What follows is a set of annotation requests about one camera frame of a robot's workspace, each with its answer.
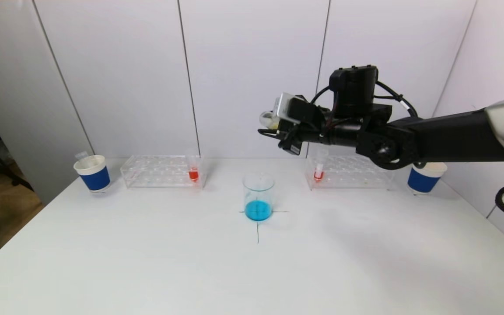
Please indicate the clear acrylic test tube rack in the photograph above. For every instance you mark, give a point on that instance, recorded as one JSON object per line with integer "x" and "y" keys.
{"x": 344, "y": 181}
{"x": 155, "y": 177}

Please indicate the test tube with yellow pigment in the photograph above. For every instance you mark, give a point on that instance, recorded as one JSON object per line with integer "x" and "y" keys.
{"x": 268, "y": 119}

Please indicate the blue white paper cup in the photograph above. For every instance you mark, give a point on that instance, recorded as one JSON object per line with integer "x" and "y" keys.
{"x": 96, "y": 179}
{"x": 422, "y": 180}

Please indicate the test tube with red pigment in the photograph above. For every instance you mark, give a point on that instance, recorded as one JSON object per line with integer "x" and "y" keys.
{"x": 193, "y": 175}

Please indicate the clear graduated plastic test tube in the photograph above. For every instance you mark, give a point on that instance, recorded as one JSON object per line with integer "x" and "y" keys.
{"x": 81, "y": 156}

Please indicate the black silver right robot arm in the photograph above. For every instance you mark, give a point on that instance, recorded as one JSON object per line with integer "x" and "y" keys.
{"x": 444, "y": 140}

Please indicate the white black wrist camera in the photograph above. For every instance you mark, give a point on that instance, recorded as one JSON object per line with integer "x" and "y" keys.
{"x": 291, "y": 109}

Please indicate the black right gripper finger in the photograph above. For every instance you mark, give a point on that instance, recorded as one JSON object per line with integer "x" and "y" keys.
{"x": 287, "y": 140}
{"x": 268, "y": 133}

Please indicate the clear glass beaker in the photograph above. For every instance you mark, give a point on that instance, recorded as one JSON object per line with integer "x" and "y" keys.
{"x": 258, "y": 210}

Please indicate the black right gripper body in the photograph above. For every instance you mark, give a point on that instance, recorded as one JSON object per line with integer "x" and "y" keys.
{"x": 290, "y": 139}

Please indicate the red pigment tube white label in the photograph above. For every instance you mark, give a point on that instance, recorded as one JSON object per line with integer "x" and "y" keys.
{"x": 318, "y": 175}

